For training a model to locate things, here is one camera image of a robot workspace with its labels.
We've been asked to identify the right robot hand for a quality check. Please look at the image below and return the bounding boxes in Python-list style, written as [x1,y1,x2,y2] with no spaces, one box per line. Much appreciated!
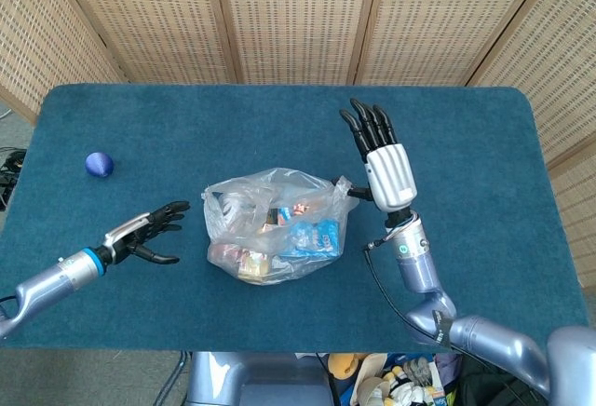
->
[331,97,418,221]

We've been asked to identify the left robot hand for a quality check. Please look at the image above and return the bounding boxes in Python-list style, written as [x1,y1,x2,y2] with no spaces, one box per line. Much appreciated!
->
[101,200,191,267]

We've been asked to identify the clear plastic shopping bag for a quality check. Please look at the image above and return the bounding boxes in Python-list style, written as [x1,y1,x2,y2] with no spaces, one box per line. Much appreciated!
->
[200,167,359,286]

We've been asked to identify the blue ball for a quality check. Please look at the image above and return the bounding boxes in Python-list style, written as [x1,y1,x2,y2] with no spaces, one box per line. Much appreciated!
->
[85,151,115,178]

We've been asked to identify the blue snack packet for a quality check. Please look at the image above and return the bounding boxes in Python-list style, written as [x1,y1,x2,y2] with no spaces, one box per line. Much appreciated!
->
[278,219,341,258]

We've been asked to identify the red and white snack packet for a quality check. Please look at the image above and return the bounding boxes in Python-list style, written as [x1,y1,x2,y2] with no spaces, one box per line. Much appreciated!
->
[209,243,252,265]

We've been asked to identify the teal table mat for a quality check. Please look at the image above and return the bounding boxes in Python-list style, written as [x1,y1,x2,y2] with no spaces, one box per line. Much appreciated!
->
[0,83,589,355]

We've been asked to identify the woven folding screen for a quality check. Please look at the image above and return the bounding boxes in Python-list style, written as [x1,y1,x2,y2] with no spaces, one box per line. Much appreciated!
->
[0,0,596,286]

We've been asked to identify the yellow plush toy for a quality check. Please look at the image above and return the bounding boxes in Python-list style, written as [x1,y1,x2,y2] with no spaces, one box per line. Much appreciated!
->
[328,353,369,379]

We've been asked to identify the silver-blue robot torso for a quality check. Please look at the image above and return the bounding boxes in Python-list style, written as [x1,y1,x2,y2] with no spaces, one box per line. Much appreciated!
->
[185,351,334,406]

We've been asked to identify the white plush toy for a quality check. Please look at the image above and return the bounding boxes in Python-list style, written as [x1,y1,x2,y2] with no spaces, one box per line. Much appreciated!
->
[360,362,441,406]

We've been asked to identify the black backpack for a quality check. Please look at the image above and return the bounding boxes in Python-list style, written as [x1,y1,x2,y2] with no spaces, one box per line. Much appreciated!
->
[458,354,550,406]

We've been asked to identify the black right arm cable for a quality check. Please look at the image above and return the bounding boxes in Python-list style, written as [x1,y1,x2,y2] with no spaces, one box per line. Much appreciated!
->
[363,237,455,347]

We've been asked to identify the grey torso cables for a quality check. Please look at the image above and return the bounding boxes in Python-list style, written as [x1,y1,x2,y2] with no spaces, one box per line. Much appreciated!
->
[153,351,192,406]

